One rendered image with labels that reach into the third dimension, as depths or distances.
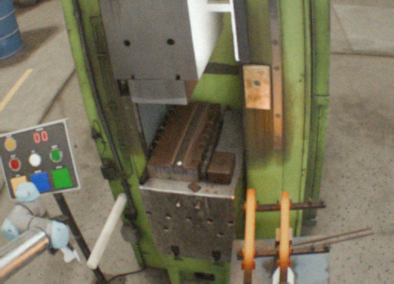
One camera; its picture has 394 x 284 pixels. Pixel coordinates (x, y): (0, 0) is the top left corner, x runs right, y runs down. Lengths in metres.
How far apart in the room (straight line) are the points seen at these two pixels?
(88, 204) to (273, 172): 1.63
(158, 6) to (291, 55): 0.47
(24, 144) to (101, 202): 1.40
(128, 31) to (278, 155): 0.76
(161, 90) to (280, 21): 0.46
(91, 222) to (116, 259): 0.39
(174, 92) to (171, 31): 0.23
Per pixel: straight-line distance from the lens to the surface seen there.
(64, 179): 1.72
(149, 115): 1.86
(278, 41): 1.44
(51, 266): 2.79
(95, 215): 2.97
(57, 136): 1.70
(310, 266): 1.69
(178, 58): 1.37
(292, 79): 1.51
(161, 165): 1.67
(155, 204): 1.75
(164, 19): 1.32
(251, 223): 1.47
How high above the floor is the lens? 2.07
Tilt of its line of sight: 38 degrees down
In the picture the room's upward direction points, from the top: 8 degrees counter-clockwise
